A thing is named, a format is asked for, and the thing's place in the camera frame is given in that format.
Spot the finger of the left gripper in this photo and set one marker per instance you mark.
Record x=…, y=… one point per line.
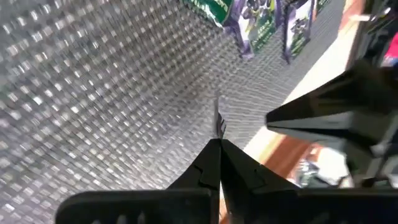
x=357, y=93
x=342, y=138

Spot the white cardboard box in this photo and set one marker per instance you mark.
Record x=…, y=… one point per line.
x=332, y=161

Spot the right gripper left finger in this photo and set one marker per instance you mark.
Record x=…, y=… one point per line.
x=186, y=205

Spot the grey woven table mat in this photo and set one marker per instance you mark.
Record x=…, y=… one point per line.
x=93, y=93

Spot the tablet with pink screen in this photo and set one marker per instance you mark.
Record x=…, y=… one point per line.
x=392, y=49

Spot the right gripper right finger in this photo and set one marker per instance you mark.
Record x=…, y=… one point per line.
x=264, y=202

